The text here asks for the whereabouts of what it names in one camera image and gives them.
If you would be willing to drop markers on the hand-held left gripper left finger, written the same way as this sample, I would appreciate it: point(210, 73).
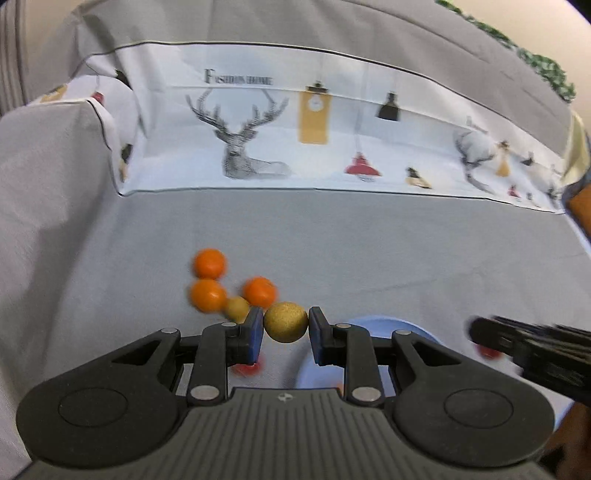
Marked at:
point(253, 334)

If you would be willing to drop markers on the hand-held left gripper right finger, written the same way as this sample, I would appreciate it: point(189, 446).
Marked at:
point(316, 337)

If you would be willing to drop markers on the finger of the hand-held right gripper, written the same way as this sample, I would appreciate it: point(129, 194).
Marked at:
point(489, 332)

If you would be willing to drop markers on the red plum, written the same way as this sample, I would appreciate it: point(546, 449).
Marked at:
point(247, 368)
point(489, 353)

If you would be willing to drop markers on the yellow-brown kiwi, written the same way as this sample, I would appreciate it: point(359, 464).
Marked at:
point(286, 321)
point(236, 308)

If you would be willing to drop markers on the light blue plate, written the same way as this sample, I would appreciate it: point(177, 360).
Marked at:
point(378, 325)

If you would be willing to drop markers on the person's right hand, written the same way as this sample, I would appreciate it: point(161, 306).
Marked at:
point(572, 443)

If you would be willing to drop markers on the grey bed sheet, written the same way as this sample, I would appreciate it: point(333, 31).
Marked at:
point(323, 244)

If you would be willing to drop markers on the orange cushion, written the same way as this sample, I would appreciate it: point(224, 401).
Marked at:
point(579, 203)

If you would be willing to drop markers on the printed blanket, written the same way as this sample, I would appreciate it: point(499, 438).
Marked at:
point(323, 161)

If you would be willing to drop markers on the pale yellow cloth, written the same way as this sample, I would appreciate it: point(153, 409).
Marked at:
point(577, 147)

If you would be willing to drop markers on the green leafy plant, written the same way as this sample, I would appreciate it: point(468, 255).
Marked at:
point(531, 55)

